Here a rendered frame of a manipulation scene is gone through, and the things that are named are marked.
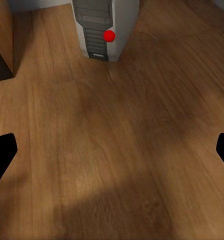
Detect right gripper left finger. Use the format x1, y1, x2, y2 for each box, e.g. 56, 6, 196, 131
0, 133, 18, 179

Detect desktop computer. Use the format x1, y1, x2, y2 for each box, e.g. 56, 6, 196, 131
71, 0, 140, 62

